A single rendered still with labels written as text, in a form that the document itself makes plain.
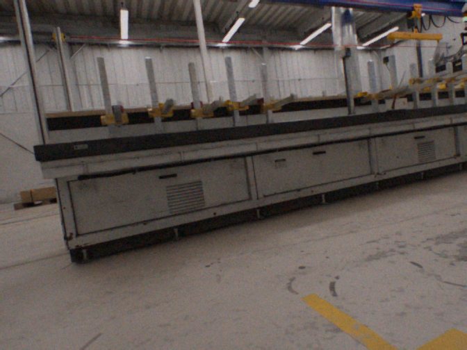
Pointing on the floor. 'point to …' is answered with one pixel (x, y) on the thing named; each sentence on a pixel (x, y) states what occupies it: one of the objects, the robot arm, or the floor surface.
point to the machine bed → (237, 175)
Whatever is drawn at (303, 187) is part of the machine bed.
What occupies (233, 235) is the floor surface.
